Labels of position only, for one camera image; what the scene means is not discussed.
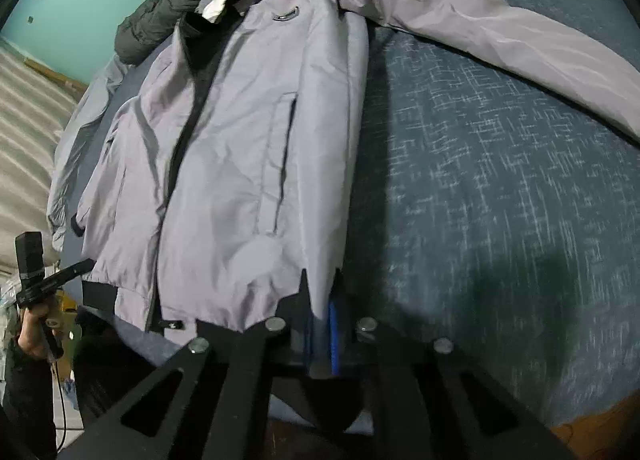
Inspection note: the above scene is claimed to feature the person's left hand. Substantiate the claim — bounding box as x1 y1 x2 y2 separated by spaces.
17 302 61 361

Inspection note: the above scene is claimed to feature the bed with blue sheet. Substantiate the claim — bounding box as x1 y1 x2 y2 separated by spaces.
60 0 640 441

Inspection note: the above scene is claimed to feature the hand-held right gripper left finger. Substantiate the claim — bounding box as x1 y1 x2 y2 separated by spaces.
57 271 313 460

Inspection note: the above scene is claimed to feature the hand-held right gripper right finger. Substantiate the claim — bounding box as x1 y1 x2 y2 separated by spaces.
330 272 576 460

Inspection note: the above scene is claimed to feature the light grey jacket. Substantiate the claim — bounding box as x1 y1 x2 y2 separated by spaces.
72 0 640 341

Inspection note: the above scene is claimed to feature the light grey sheet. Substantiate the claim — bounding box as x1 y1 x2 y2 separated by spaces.
46 57 136 251

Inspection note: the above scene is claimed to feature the person's left forearm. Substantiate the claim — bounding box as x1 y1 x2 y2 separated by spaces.
0 340 58 460

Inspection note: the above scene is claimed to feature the black cable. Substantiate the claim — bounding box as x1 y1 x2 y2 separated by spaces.
47 325 69 451

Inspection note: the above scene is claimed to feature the wooden pole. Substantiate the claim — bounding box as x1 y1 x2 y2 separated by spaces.
22 57 91 91

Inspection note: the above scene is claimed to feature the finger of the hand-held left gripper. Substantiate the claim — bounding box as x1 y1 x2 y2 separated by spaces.
44 258 96 295

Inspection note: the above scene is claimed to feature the beige striped curtain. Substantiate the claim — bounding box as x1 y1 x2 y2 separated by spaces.
0 37 86 276

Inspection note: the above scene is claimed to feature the cardboard box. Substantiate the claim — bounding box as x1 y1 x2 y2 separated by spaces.
54 290 81 337

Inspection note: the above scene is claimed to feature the dark grey duvet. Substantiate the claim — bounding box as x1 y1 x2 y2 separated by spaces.
114 0 221 66

